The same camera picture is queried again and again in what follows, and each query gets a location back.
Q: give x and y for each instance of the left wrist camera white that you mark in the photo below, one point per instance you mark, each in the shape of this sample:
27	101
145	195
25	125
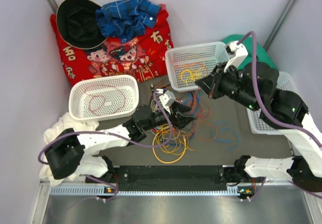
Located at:
166	98

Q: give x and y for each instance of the white rectangular basket, right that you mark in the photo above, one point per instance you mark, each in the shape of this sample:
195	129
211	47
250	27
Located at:
257	125

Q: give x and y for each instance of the blue plaid shirt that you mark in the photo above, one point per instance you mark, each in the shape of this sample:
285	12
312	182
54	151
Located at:
126	19

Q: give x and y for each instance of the grey corner post right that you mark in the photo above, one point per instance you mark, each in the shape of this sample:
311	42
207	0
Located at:
278	25

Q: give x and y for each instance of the white rectangular basket, middle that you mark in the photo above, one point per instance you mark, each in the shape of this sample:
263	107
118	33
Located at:
187	64

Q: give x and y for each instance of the white cloth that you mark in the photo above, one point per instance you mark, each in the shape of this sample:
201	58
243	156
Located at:
64	122

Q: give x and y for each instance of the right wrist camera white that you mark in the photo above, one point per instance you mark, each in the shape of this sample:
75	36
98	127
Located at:
236	53

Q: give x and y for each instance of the white rectangular basket, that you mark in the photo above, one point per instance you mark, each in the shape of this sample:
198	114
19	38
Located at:
187	64
257	125

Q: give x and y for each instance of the black hat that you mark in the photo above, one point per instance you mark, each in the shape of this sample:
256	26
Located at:
77	24

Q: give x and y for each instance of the green cloth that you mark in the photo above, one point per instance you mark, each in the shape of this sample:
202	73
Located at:
262	55

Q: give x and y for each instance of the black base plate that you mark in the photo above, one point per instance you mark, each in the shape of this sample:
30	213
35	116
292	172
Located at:
168	178

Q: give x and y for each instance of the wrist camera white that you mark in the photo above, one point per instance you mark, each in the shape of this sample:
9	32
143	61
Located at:
236	53
166	98

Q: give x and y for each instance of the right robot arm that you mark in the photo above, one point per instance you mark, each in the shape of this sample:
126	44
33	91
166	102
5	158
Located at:
285	111

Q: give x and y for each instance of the white oval perforated basket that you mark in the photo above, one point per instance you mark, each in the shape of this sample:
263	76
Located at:
104	98

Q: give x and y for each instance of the red printed cloth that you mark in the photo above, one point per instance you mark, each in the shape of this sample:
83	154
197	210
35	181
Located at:
142	57

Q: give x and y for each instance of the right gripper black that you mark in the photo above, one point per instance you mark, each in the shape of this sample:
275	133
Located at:
207	82

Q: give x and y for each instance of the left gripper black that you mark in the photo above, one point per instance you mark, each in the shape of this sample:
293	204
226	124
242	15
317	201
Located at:
182	119

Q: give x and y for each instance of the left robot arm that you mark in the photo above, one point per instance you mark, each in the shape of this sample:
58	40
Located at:
75	153

